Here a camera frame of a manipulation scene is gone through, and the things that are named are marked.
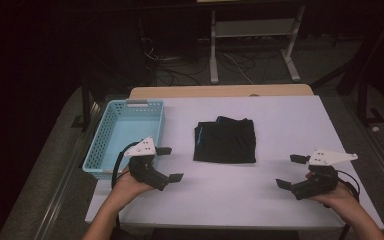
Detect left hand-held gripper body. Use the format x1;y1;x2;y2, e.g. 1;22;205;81
123;136;170;192

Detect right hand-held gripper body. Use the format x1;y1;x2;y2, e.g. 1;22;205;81
289;148;359;201

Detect light blue perforated plastic basket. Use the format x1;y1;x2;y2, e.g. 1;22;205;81
82;98;165;181

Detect black shorts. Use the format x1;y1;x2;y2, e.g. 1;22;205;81
193;115;258;165

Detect person's left hand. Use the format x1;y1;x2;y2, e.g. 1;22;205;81
112;166;155;204

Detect person's right hand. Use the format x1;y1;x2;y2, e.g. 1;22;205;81
308;181;360;218

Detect white board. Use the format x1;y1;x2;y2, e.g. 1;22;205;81
84;95;384;231

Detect wooden table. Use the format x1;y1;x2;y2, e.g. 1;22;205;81
128;83;315;100

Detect black metal stand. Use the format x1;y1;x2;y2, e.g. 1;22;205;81
71;71;96;132
356;66;384;126

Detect white metal stand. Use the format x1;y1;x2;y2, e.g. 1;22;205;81
209;4;307;84

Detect left hand-held gripper black cable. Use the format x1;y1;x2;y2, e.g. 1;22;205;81
111;141;140;190

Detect hand-held gripper black cable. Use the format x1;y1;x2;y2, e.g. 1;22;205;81
336;169;362;203
111;141;140;190

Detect right hand-held gripper black cable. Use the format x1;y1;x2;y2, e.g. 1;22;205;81
336;169;362;203

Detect metal floor rail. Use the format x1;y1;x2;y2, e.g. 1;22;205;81
33;101;103;240
341;96;384;194

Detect tangle of black cables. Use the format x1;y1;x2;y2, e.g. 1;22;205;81
141;36;258;86

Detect white floor cable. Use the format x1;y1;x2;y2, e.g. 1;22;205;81
219;52;255;85

